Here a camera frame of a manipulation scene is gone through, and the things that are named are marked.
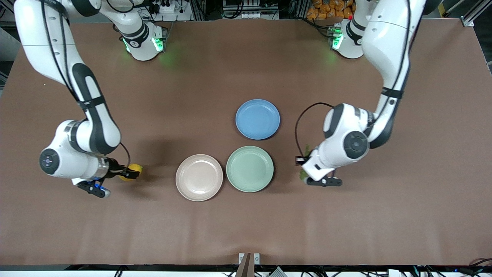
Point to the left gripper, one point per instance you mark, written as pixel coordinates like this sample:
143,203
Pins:
300,160

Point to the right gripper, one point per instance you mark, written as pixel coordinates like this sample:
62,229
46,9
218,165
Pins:
113,168

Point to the yellow lemon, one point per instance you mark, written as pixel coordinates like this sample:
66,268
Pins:
136,167

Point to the green lettuce leaf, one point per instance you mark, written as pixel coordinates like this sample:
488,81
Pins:
306,151

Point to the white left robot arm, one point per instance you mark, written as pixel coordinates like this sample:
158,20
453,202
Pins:
388,38

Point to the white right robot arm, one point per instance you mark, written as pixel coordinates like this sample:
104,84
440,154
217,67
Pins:
38,34

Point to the light green plate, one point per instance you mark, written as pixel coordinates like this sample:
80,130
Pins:
250,169

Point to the blue plate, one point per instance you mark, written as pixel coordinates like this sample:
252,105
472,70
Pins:
257,119

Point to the beige plate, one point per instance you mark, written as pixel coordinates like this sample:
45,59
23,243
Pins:
199,177

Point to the table cover sheet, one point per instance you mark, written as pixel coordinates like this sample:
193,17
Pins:
346,231

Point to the grey vented box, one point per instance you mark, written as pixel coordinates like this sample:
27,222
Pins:
276,272

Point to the orange snack bag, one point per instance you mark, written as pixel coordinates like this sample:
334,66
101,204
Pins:
326,9

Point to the white power strip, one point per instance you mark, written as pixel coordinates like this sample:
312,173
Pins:
165,7

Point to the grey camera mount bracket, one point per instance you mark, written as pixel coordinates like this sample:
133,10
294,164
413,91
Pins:
248,263

